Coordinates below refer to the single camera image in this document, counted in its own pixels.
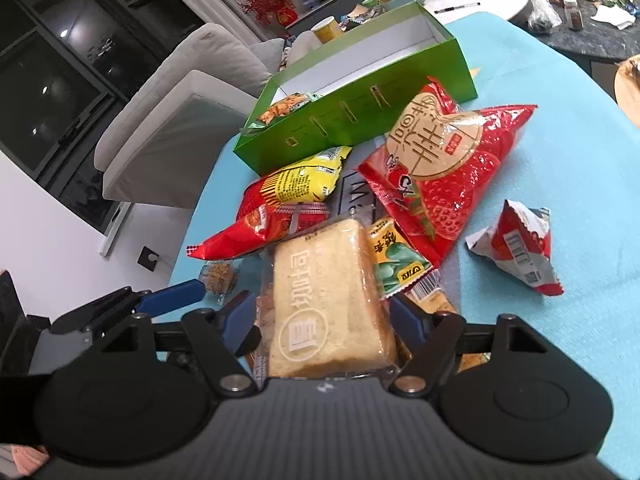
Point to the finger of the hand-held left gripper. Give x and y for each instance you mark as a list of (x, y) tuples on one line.
[(172, 296)]

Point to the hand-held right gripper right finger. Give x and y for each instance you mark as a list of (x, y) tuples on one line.
[(407, 322)]

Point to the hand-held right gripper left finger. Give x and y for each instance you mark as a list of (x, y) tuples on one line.
[(240, 322)]

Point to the clear toast bread packet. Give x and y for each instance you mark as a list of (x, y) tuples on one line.
[(320, 305)]

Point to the red yellow snack bag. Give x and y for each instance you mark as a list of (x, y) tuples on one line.
[(260, 210)]

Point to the small red white packet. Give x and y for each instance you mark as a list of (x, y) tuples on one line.
[(520, 250)]

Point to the large red strawberry snack bag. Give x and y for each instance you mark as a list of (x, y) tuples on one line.
[(450, 185)]

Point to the green cardboard box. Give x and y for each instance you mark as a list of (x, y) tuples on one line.
[(350, 125)]

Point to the orange cracker packet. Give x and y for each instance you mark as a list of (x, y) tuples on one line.
[(435, 302)]

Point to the small clear cake packet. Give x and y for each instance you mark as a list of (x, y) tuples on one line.
[(217, 277)]

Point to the yellow green pea packet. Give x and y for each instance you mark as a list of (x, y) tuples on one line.
[(395, 260)]

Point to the beige sofa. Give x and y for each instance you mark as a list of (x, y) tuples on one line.
[(165, 130)]

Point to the orange chips packet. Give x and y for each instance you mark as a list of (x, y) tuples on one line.
[(287, 106)]

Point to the dark glass window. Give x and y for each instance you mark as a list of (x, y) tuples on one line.
[(65, 60)]

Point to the yellow paper cup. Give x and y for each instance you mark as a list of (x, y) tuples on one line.
[(327, 30)]

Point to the black pen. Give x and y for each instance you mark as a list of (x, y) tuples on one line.
[(457, 8)]

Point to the round wooden stool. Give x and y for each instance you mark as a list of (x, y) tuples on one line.
[(630, 90)]

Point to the clear plastic bag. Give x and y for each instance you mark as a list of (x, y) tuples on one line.
[(544, 10)]

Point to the dark marble round table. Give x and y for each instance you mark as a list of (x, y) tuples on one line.
[(600, 40)]

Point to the brown spice jar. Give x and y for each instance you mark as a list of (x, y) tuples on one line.
[(573, 12)]

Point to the white paper sheet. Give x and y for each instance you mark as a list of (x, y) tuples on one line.
[(615, 17)]

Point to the wall socket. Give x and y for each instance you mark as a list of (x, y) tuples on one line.
[(149, 258)]

